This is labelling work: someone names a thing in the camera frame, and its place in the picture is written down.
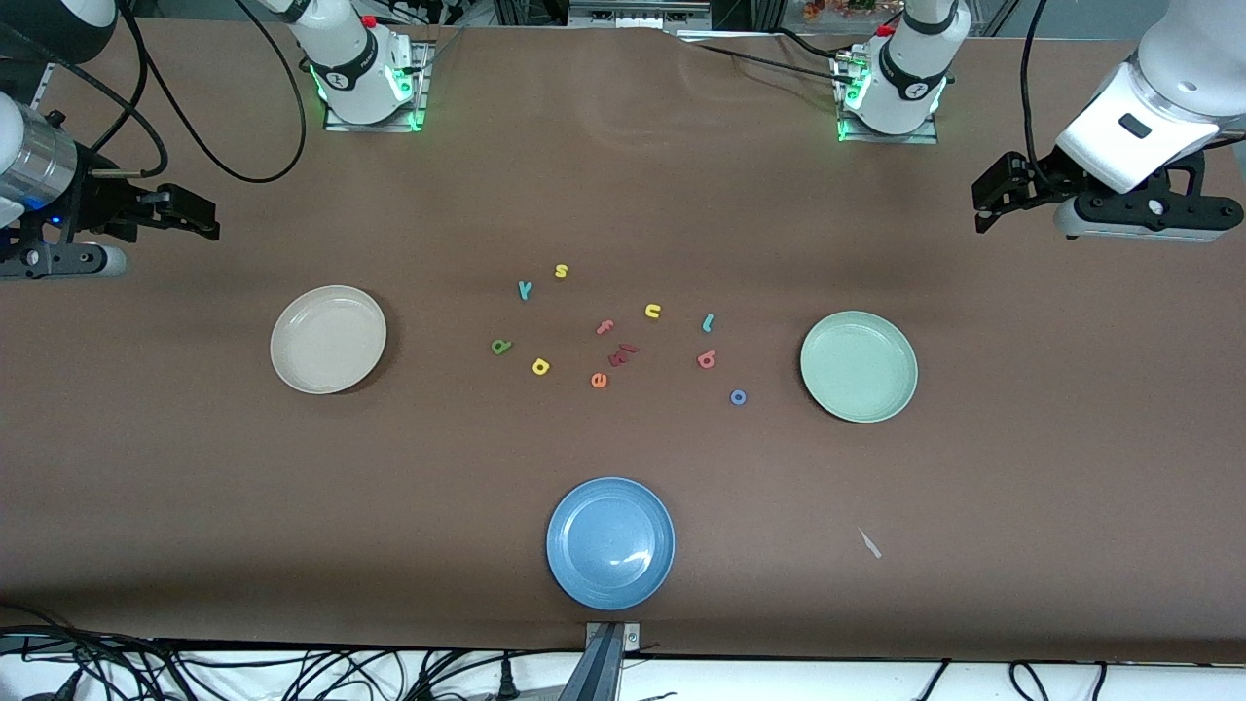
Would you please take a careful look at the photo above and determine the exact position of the beige brown plate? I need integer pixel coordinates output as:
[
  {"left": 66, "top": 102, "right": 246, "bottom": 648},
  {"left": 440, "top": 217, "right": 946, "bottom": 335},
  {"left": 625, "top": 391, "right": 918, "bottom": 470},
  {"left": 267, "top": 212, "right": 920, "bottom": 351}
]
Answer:
[{"left": 270, "top": 284, "right": 388, "bottom": 396}]

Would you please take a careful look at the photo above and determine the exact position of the pale green plate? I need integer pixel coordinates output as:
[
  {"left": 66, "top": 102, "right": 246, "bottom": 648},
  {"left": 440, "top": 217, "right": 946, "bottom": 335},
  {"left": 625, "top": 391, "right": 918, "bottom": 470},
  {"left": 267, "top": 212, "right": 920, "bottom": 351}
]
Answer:
[{"left": 799, "top": 311, "right": 919, "bottom": 424}]

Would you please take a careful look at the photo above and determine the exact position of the brown table cover sheet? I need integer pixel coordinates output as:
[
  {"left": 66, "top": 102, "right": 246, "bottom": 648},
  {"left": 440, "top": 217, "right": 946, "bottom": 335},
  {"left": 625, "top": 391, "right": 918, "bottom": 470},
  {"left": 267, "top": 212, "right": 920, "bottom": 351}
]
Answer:
[{"left": 0, "top": 18, "right": 1246, "bottom": 663}]

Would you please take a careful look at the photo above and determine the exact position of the blue plate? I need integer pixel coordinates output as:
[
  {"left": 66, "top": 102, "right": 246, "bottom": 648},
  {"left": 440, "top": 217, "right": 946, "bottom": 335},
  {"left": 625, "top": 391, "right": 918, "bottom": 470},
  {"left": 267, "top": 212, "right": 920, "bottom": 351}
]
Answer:
[{"left": 545, "top": 476, "right": 677, "bottom": 612}]

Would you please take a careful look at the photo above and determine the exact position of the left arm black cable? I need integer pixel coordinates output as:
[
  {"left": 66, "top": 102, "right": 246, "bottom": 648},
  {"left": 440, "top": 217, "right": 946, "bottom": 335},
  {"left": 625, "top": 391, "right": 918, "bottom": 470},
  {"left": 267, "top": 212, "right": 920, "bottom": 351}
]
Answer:
[{"left": 1018, "top": 0, "right": 1057, "bottom": 191}]

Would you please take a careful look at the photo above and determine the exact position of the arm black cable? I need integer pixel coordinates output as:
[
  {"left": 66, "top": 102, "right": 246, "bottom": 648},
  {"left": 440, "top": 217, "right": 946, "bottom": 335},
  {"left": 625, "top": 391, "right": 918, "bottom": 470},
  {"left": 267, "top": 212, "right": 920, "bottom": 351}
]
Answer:
[
  {"left": 92, "top": 0, "right": 309, "bottom": 184},
  {"left": 1018, "top": 0, "right": 1057, "bottom": 191}
]

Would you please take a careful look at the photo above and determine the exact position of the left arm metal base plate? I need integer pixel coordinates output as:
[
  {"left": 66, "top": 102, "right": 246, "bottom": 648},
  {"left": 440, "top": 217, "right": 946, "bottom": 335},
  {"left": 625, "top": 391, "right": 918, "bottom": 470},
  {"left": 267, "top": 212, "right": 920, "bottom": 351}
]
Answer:
[{"left": 837, "top": 54, "right": 941, "bottom": 146}]

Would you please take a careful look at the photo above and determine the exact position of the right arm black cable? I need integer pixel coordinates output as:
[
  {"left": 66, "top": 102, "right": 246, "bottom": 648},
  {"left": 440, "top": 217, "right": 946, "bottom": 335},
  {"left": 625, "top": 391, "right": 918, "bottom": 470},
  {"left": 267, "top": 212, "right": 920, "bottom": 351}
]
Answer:
[{"left": 92, "top": 0, "right": 309, "bottom": 184}]

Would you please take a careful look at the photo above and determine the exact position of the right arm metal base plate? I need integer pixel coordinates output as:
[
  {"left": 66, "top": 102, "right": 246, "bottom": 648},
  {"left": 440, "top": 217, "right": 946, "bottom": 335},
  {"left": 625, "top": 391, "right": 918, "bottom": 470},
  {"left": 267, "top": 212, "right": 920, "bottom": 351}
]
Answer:
[{"left": 323, "top": 41, "right": 434, "bottom": 132}]

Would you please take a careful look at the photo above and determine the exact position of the black cable on table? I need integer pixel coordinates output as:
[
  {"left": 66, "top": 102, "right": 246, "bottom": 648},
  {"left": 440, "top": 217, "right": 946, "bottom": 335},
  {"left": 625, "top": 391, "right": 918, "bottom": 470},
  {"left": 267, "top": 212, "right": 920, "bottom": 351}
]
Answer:
[{"left": 681, "top": 27, "right": 862, "bottom": 87}]

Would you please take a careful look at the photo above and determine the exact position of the aluminium frame bar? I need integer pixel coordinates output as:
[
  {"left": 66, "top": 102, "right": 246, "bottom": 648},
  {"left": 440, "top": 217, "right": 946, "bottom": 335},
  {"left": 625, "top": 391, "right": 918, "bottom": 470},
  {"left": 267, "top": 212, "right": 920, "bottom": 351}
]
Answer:
[{"left": 568, "top": 0, "right": 714, "bottom": 32}]

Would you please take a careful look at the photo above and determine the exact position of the black cable tangle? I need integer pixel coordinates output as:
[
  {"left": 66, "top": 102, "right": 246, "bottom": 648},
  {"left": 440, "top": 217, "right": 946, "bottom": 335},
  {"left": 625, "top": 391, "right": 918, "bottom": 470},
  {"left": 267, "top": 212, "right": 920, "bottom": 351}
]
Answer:
[{"left": 0, "top": 604, "right": 585, "bottom": 701}]

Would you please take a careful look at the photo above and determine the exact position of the looped black cable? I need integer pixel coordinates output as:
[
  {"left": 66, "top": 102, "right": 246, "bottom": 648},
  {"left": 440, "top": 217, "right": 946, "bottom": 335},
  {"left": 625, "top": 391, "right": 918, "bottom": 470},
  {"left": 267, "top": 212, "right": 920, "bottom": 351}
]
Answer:
[{"left": 1008, "top": 660, "right": 1054, "bottom": 701}]

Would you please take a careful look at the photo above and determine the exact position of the grey metal camera post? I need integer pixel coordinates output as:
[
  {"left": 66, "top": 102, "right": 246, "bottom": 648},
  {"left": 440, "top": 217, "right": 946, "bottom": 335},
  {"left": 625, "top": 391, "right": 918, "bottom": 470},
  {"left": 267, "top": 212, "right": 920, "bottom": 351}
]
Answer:
[{"left": 557, "top": 621, "right": 643, "bottom": 701}]

